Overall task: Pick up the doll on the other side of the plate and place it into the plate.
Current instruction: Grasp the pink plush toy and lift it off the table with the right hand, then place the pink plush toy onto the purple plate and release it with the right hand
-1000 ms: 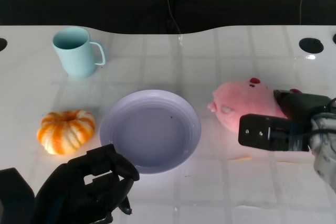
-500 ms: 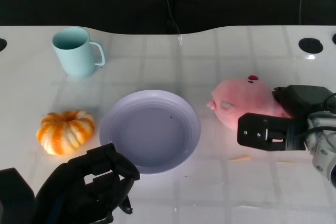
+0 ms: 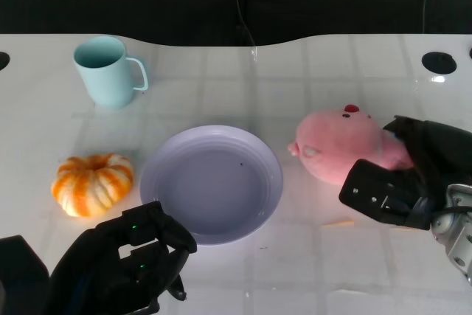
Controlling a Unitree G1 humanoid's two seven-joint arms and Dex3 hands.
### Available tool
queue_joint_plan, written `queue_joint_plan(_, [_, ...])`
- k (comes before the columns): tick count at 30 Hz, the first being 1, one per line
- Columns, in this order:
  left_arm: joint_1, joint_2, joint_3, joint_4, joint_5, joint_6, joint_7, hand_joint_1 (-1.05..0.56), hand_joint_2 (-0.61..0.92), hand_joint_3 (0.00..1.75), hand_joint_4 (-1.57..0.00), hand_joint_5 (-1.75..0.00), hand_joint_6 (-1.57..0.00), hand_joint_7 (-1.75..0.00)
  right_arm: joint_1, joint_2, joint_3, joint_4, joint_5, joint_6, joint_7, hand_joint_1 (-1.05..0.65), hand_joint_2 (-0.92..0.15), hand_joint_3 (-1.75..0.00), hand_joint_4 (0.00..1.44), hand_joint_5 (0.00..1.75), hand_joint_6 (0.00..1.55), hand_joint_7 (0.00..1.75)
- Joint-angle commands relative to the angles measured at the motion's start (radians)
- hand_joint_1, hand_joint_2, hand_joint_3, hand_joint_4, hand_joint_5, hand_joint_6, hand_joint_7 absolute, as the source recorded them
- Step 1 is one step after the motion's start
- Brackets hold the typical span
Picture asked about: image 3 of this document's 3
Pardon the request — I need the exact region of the orange white striped pumpkin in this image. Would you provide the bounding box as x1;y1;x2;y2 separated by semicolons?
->
50;153;134;218

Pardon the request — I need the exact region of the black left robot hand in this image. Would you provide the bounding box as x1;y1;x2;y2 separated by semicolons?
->
47;200;198;315

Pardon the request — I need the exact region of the lilac round plate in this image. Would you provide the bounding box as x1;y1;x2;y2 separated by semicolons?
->
139;125;284;246

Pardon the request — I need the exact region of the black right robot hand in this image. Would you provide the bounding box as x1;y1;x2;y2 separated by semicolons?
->
338;115;472;231

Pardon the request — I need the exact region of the light blue handled cup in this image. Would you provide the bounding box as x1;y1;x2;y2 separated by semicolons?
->
72;35;149;110

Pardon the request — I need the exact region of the pink plush doll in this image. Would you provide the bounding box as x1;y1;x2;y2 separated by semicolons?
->
287;103;414;186

